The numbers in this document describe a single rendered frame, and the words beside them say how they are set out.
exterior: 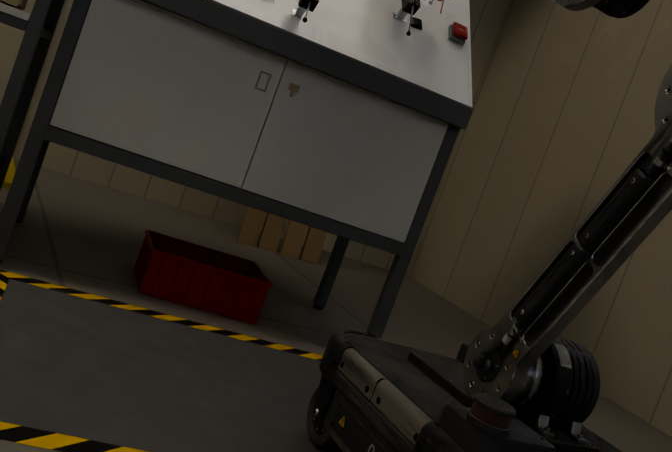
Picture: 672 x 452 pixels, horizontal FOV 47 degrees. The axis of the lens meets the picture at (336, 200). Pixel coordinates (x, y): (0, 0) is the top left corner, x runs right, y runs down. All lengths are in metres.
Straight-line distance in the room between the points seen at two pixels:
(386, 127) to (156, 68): 0.70
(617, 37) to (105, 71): 2.80
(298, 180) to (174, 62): 0.49
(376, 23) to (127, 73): 0.77
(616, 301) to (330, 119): 1.86
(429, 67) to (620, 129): 1.73
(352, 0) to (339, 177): 0.55
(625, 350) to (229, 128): 2.10
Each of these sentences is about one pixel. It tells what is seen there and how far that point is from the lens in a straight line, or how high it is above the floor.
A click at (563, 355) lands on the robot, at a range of 1.46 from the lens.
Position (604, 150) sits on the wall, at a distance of 3.99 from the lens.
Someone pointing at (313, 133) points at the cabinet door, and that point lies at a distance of 2.27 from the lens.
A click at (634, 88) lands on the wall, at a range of 4.01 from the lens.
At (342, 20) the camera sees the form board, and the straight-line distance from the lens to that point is 2.34.
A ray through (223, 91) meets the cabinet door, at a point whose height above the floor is 0.65.
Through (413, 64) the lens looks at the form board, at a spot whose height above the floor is 0.93.
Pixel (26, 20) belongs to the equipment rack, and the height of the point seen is 0.64.
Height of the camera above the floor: 0.61
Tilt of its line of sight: 4 degrees down
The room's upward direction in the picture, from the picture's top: 20 degrees clockwise
